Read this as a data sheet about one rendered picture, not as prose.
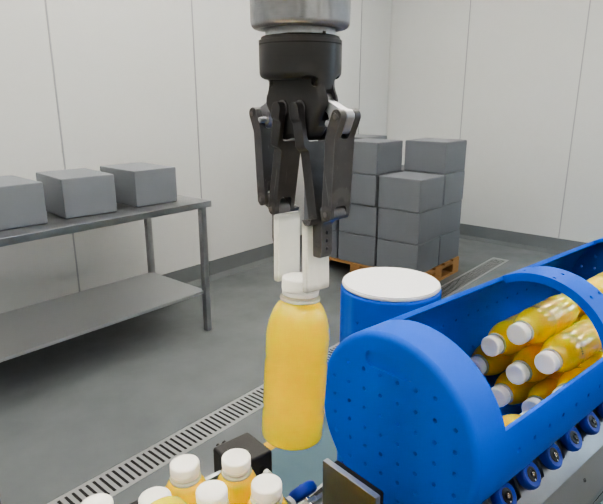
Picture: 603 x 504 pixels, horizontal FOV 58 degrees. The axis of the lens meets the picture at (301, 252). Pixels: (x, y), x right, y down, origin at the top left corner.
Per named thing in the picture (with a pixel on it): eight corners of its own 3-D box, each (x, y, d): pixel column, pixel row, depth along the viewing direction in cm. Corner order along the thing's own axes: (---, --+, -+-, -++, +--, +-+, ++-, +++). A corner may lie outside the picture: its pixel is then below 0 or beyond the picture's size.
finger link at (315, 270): (324, 217, 53) (329, 218, 52) (324, 285, 55) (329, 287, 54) (301, 221, 51) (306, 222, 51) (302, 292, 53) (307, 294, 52)
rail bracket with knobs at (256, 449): (280, 510, 88) (280, 455, 85) (244, 532, 84) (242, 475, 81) (245, 478, 95) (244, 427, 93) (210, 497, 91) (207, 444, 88)
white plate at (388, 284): (336, 294, 145) (336, 298, 145) (443, 301, 140) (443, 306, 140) (347, 264, 171) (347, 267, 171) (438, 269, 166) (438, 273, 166)
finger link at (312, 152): (318, 103, 51) (328, 100, 50) (333, 220, 53) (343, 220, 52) (286, 103, 49) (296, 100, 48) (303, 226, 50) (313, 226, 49)
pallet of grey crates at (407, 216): (458, 271, 501) (468, 139, 468) (414, 294, 442) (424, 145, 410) (351, 248, 576) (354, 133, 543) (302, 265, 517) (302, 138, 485)
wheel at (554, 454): (555, 436, 93) (545, 438, 94) (542, 446, 90) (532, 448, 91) (569, 462, 92) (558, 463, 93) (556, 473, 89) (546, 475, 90)
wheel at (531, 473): (533, 454, 88) (523, 456, 90) (519, 465, 85) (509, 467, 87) (547, 481, 87) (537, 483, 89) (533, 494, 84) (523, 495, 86)
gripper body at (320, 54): (363, 32, 48) (360, 139, 51) (301, 40, 54) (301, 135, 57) (298, 26, 43) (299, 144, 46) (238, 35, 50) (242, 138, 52)
